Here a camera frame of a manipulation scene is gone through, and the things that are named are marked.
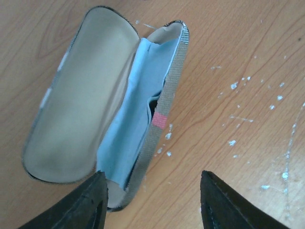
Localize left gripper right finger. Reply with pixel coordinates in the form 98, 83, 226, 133
200, 170, 287, 229

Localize light blue cleaning cloth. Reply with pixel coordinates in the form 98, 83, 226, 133
96, 38, 178, 189

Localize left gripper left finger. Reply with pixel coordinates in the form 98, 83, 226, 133
20, 171, 108, 229

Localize plaid brown glasses case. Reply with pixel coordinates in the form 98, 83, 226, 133
22, 6, 189, 211

